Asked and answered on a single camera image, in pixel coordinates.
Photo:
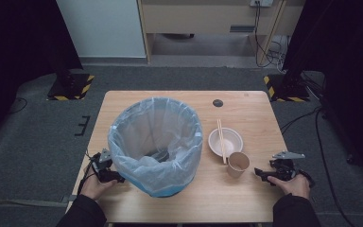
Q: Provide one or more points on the dark round table grommet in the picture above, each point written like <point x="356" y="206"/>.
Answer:
<point x="217" y="103"/>

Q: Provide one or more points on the person's right hand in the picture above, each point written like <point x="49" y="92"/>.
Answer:
<point x="293" y="186"/>

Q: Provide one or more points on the white paper bowl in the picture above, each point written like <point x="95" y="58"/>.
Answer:
<point x="233" y="142"/>

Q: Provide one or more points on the blue trash bin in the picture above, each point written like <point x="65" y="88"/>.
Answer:
<point x="170" y="191"/>

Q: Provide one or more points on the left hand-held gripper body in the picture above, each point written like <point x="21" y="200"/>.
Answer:
<point x="102" y="164"/>

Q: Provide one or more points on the brown paper cup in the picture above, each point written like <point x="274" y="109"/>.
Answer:
<point x="237" y="168"/>

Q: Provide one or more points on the wall power socket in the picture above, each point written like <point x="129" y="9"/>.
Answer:
<point x="261" y="3"/>

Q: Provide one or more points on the wooden chopstick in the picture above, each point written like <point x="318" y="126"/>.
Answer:
<point x="222" y="148"/>
<point x="220" y="135"/>

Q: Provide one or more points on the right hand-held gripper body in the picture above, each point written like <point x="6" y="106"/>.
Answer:
<point x="283" y="168"/>

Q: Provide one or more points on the black stand with striped base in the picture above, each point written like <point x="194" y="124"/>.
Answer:
<point x="288" y="90"/>
<point x="72" y="86"/>

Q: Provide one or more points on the person's left hand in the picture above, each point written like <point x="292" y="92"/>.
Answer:
<point x="94" y="189"/>

